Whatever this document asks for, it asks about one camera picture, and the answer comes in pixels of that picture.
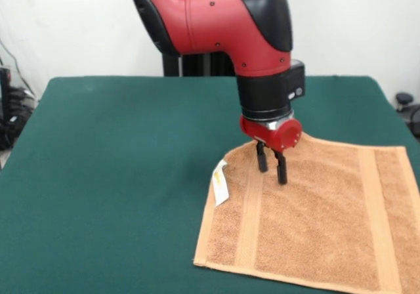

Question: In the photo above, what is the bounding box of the thin grey cable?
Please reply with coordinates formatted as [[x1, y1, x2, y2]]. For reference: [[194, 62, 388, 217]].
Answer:
[[0, 39, 35, 98]]

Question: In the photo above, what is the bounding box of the tan terry towel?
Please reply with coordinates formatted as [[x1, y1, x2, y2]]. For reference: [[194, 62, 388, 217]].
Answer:
[[192, 131, 420, 294]]

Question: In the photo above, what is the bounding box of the dark green table cloth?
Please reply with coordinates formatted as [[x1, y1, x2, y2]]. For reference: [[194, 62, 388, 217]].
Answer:
[[0, 75, 420, 294]]

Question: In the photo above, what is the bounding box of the grey office chair base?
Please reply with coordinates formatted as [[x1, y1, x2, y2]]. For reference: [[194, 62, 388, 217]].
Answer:
[[394, 92, 420, 134]]

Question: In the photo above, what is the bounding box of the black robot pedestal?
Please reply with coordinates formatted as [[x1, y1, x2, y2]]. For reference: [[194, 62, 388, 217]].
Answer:
[[160, 0, 285, 77]]

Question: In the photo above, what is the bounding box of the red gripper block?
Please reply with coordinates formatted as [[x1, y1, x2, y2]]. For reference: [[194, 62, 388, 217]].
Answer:
[[239, 114, 302, 186]]

